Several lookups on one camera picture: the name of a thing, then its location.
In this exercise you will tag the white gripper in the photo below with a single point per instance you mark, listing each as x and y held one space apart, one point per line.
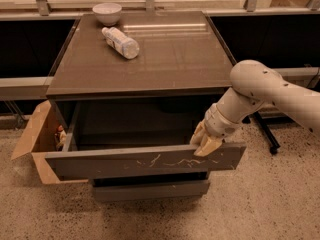
220 124

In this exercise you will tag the grey top drawer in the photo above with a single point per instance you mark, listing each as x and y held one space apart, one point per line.
135 137

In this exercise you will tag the grey drawer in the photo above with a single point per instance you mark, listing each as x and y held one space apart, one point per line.
151 191
135 137

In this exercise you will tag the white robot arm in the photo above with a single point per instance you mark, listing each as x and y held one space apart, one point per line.
252 86

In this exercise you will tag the dark grey drawer cabinet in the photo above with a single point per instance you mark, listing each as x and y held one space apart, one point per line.
180 56

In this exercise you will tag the grey bottom drawer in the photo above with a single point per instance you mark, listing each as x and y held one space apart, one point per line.
151 191

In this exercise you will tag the open cardboard box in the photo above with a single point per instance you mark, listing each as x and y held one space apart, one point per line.
43 134

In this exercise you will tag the black metal stand leg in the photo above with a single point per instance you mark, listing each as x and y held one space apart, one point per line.
274 145

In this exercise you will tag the clear plastic water bottle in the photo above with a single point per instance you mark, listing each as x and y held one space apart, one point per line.
124 45

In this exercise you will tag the white ceramic bowl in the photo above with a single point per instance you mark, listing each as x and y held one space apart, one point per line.
107 13

